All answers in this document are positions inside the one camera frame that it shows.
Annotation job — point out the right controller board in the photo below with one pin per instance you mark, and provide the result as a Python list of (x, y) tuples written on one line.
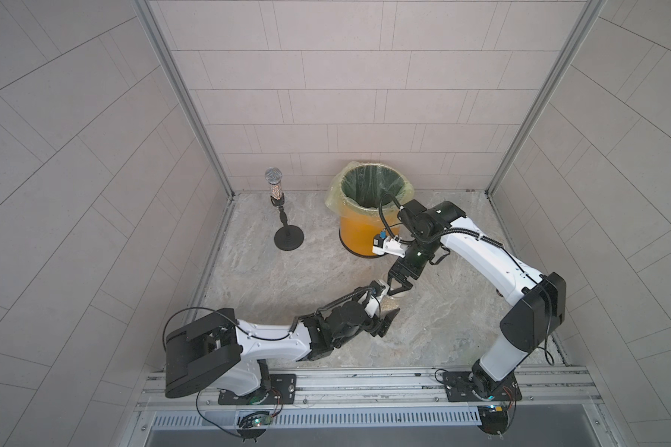
[(494, 420)]

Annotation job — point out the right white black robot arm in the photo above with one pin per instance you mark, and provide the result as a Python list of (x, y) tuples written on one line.
[(537, 301)]

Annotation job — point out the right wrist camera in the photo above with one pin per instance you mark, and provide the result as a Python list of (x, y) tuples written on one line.
[(383, 244)]

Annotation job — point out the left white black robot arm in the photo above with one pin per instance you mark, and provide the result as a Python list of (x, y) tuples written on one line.
[(219, 349)]

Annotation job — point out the controller board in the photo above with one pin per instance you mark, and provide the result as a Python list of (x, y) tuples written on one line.
[(254, 425), (494, 420)]

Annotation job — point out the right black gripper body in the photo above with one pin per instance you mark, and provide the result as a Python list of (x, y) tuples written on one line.
[(412, 262)]

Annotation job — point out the left controller board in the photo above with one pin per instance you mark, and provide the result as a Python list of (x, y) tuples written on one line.
[(254, 425)]

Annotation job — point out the orange trash bin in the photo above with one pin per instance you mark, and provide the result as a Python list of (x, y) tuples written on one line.
[(357, 234)]

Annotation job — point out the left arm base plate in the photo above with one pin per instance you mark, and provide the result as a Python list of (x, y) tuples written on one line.
[(273, 389)]

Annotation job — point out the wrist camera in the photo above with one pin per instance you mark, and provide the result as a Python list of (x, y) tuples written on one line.
[(371, 306), (383, 244)]

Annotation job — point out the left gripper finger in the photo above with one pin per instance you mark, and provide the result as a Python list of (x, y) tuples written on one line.
[(380, 325), (380, 289)]

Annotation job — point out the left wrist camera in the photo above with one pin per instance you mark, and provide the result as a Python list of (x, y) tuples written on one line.
[(371, 306)]

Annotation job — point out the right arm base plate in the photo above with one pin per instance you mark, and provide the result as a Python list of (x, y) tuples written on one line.
[(460, 388)]

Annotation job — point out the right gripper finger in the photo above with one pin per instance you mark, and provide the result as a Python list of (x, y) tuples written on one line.
[(405, 286), (394, 287)]

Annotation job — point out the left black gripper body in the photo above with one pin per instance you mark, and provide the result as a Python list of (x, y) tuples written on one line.
[(362, 323)]

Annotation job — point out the aluminium mounting rail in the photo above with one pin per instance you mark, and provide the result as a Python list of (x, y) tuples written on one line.
[(387, 388)]

